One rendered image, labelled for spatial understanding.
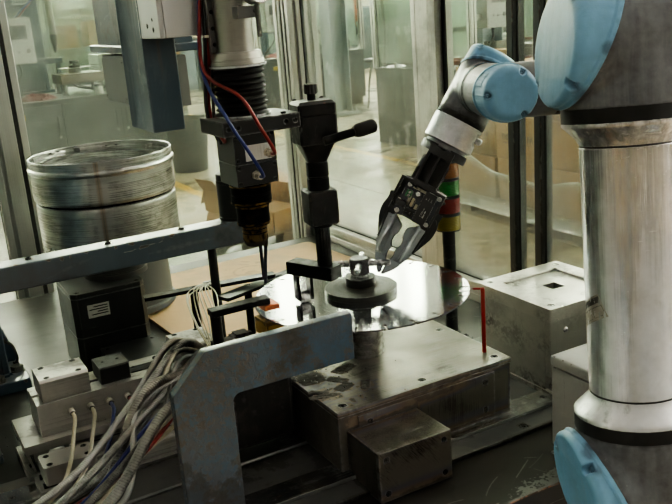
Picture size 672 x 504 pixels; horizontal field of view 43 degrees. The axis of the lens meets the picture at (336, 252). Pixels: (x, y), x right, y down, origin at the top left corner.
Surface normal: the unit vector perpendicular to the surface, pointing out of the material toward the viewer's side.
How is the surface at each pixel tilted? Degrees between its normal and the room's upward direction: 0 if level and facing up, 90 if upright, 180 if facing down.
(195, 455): 90
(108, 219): 90
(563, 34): 83
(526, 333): 90
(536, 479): 0
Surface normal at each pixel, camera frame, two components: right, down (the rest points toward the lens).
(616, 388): -0.65, 0.18
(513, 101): 0.13, 0.23
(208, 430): 0.49, 0.21
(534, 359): -0.87, 0.20
